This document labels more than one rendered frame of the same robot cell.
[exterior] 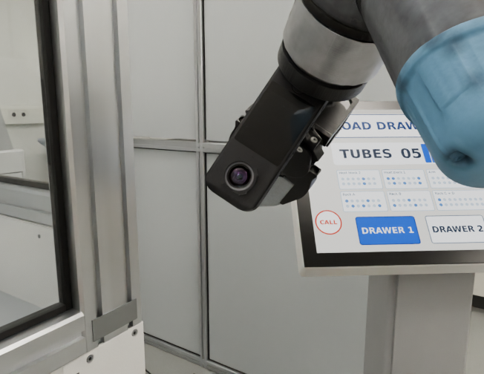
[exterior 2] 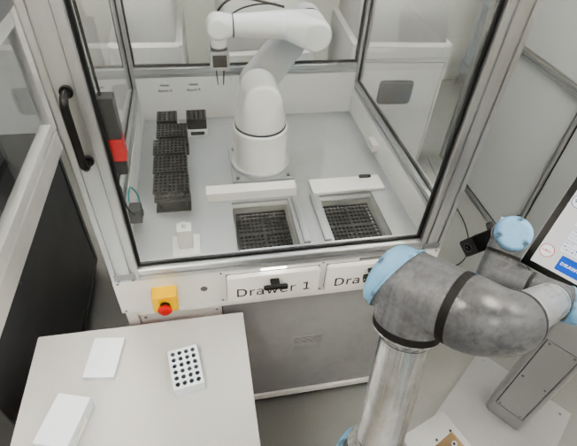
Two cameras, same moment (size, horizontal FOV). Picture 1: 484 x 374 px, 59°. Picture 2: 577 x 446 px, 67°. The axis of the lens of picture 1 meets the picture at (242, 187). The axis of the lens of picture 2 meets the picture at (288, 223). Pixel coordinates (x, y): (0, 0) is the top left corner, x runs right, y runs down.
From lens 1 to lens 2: 1.01 m
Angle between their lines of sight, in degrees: 50
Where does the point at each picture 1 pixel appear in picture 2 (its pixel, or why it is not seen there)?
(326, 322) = not seen: outside the picture
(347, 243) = (548, 264)
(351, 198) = (568, 246)
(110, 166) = (448, 206)
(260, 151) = (476, 245)
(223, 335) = not seen: hidden behind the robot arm
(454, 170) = not seen: hidden behind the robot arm
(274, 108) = (486, 237)
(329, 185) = (563, 234)
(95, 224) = (435, 220)
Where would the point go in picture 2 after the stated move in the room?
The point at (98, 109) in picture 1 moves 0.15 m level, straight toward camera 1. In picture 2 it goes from (450, 192) to (436, 222)
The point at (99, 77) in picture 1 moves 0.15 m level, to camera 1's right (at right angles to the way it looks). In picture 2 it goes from (454, 183) to (503, 211)
